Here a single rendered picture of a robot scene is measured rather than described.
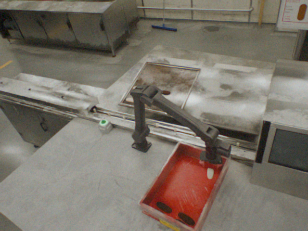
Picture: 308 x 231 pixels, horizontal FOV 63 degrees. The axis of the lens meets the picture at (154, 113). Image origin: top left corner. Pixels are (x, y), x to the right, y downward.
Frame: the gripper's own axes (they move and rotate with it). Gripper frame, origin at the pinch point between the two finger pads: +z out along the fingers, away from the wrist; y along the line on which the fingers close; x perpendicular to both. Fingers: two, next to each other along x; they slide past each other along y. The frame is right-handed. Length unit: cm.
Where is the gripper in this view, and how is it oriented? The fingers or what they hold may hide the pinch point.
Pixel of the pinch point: (211, 165)
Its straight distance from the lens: 146.4
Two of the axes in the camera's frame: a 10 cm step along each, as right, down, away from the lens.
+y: 9.7, 0.2, -2.2
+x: 1.8, -6.7, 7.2
